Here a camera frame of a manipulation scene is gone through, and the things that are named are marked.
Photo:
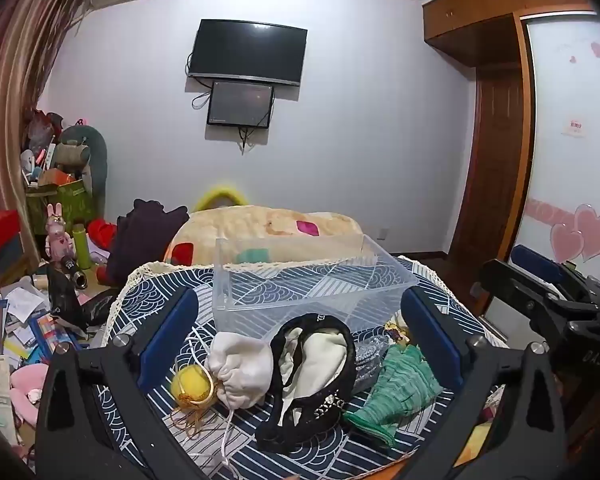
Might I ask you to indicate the green bottle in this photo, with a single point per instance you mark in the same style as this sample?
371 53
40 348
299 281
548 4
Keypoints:
82 247

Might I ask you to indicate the black and white cap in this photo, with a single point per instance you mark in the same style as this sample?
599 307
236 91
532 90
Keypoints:
325 360

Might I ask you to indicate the green knitted cloth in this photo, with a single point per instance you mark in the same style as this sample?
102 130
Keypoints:
400 390

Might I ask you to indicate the cream printed blanket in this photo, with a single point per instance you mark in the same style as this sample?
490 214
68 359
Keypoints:
260 227

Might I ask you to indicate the small colourful toy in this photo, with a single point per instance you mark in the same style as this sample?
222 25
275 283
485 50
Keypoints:
396 330

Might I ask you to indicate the black bag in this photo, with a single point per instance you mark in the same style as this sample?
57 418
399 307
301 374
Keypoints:
65 300

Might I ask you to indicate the wall-mounted black television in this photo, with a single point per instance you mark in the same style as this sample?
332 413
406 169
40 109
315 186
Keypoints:
247 50

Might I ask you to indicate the wooden overhead cabinet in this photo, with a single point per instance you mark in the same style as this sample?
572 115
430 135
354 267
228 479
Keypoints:
480 10

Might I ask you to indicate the black camera lens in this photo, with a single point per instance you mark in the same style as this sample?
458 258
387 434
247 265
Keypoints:
75 272

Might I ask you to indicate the dark purple cloth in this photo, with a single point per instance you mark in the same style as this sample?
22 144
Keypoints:
140 235

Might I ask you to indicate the pile of papers and books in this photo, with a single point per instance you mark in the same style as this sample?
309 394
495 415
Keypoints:
22 325

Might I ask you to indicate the clear plastic storage box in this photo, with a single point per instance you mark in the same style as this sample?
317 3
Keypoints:
300 285

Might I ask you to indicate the dark green plush toy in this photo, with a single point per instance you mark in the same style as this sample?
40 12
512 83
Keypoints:
90 155

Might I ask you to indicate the small black wall monitor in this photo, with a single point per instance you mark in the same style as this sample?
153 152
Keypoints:
240 104

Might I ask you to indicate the striped brown curtain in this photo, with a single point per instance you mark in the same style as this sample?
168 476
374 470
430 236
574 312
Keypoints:
15 85

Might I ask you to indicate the pink plush toy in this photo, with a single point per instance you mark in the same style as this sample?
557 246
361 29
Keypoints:
26 390

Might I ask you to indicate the red plush item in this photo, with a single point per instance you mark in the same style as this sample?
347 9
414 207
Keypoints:
101 234

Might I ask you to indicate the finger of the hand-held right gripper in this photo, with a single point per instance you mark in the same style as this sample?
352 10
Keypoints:
536 260
525 292

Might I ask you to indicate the grey mesh pouch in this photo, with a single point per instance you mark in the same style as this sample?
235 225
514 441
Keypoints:
372 365

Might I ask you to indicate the white wardrobe door with hearts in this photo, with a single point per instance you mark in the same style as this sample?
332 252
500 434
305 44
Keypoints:
570 150

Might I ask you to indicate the blue wave-patterned tablecloth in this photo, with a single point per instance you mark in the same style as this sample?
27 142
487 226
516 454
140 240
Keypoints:
190 275

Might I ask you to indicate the pink rabbit toy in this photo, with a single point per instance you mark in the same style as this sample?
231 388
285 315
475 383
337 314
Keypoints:
58 240

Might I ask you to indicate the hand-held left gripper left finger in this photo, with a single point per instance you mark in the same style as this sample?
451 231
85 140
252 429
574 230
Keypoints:
169 339

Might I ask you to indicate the wooden door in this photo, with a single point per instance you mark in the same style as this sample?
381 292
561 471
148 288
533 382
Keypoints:
492 170

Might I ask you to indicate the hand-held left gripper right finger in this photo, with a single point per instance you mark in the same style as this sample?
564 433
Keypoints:
431 344

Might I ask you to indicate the yellow plush item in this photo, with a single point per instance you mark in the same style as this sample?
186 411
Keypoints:
220 195

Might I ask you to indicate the green storage box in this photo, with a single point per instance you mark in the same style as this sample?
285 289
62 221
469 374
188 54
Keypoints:
65 205

